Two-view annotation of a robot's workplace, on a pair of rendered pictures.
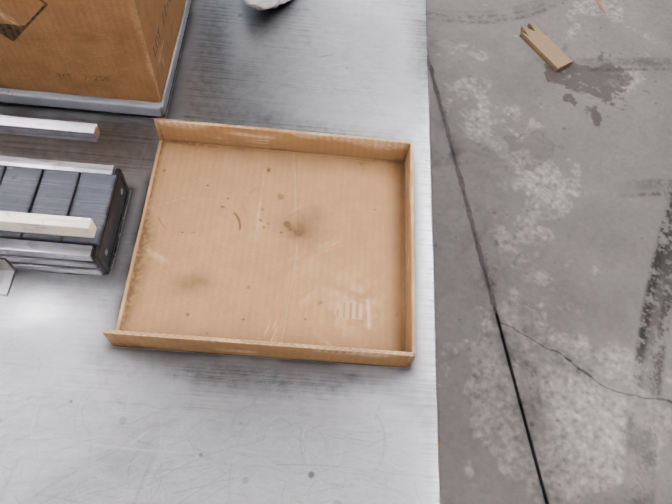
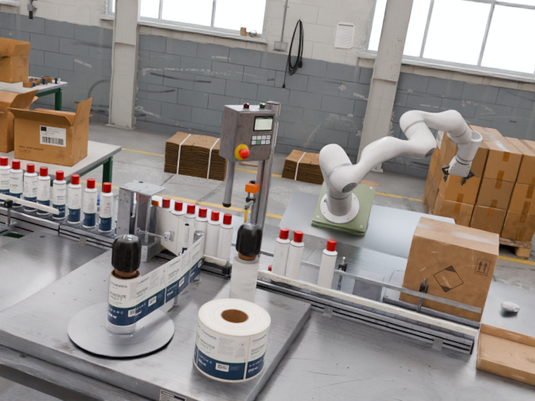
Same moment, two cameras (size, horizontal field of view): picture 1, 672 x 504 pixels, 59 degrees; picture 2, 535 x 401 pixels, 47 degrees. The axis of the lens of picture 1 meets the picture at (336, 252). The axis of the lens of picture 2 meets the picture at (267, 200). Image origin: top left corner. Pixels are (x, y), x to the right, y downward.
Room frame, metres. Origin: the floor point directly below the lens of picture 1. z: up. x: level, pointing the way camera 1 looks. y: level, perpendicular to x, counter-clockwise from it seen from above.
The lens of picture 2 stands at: (-1.73, 0.18, 1.88)
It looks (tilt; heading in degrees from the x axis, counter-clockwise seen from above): 18 degrees down; 24
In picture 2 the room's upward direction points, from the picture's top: 8 degrees clockwise
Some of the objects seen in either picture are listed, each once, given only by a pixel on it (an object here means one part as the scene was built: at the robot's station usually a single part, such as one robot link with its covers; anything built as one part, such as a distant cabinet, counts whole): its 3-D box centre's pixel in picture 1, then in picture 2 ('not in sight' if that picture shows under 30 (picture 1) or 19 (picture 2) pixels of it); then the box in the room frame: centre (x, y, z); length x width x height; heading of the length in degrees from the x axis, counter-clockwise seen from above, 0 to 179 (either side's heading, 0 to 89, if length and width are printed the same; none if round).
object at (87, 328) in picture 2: not in sight; (122, 328); (-0.42, 1.17, 0.89); 0.31 x 0.31 x 0.01
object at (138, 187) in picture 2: not in sight; (142, 188); (0.05, 1.47, 1.14); 0.14 x 0.11 x 0.01; 96
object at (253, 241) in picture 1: (274, 235); (525, 357); (0.30, 0.07, 0.85); 0.30 x 0.26 x 0.04; 96
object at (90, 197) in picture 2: not in sight; (90, 203); (0.12, 1.77, 0.98); 0.05 x 0.05 x 0.20
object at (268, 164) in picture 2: not in sight; (262, 188); (0.34, 1.12, 1.16); 0.04 x 0.04 x 0.67; 6
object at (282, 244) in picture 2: not in sight; (280, 255); (0.20, 0.95, 0.98); 0.05 x 0.05 x 0.20
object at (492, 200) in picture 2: not in sight; (481, 184); (4.20, 0.65, 0.45); 1.20 x 0.84 x 0.89; 18
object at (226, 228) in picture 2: not in sight; (224, 239); (0.18, 1.17, 0.98); 0.05 x 0.05 x 0.20
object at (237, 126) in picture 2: not in sight; (247, 133); (0.27, 1.18, 1.38); 0.17 x 0.10 x 0.19; 151
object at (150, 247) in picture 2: not in sight; (141, 219); (0.06, 1.47, 1.01); 0.14 x 0.13 x 0.26; 96
